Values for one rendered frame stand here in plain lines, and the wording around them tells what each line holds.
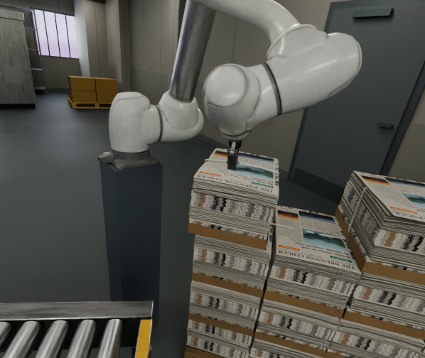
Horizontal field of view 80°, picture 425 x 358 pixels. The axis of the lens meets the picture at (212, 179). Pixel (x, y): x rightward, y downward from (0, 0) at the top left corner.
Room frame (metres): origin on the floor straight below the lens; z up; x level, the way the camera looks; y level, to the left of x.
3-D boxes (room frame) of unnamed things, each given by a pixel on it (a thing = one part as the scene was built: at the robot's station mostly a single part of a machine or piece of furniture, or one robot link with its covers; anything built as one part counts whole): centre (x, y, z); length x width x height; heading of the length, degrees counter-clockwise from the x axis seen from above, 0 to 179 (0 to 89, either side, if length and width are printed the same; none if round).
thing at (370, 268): (0.83, -0.69, 0.86); 0.38 x 0.29 x 0.04; 171
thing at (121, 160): (1.00, 0.37, 1.03); 0.22 x 0.18 x 0.06; 132
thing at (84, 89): (7.29, 3.58, 0.38); 1.28 x 0.93 x 0.76; 132
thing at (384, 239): (0.83, -0.70, 0.95); 0.38 x 0.29 x 0.23; 171
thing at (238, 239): (0.82, -0.09, 0.86); 0.29 x 0.16 x 0.04; 80
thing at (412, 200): (0.81, -0.69, 1.06); 0.37 x 0.29 x 0.01; 171
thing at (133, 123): (1.02, 0.35, 1.17); 0.18 x 0.16 x 0.22; 124
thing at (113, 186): (1.01, 0.36, 0.50); 0.20 x 0.20 x 1.00; 42
